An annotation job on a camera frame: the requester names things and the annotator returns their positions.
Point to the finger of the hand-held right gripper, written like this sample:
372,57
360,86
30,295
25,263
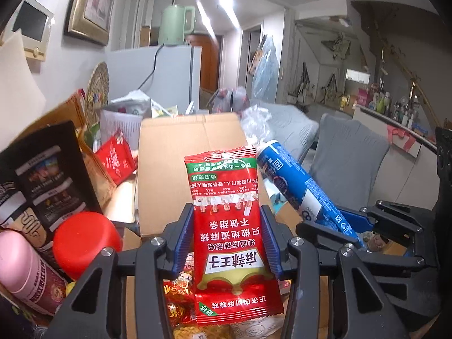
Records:
356,220
325,236

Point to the white bread-print snack packet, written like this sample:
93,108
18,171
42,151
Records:
261,330

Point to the white foam board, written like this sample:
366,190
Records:
17,88

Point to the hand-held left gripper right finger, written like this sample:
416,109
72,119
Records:
273,250

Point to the large black food bag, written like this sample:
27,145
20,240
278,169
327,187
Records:
42,176

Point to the grey covered sofa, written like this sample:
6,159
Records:
289,127

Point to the red gold-print snack packet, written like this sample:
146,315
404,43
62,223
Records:
178,289

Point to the grey covered chair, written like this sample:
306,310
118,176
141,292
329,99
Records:
346,155

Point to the hanging canvas tote bag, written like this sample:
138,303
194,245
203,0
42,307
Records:
304,84
330,90

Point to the brown cardboard box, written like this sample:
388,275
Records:
162,169

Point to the pink bottle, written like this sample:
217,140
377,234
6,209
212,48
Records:
24,275

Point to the red and green snack packet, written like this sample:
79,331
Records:
226,219

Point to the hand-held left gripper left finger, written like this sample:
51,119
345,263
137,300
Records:
184,243

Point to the red canister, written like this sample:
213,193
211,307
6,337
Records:
84,240

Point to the gold framed picture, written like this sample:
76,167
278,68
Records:
91,3

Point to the white fridge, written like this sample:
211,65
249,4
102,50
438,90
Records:
169,74

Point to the wooden door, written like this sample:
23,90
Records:
210,60

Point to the hanging pale blue plastic bag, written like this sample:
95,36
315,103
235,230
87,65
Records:
266,67

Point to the row of bottles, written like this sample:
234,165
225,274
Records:
381,102

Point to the white wall screen panel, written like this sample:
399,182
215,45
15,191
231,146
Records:
30,24

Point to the gift box with pink ribbon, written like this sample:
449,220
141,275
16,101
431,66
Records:
402,137

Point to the butterfly wall ornament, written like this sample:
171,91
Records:
335,46

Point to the plastic bag with dark items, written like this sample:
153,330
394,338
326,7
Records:
229,99

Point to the red foil packet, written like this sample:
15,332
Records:
114,157

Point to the clear plastic bag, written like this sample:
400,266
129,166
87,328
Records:
256,120

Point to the blue tube with white cap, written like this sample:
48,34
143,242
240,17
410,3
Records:
289,176

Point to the pale green electric kettle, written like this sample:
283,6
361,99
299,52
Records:
173,24

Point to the woven round tray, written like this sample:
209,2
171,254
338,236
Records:
97,91

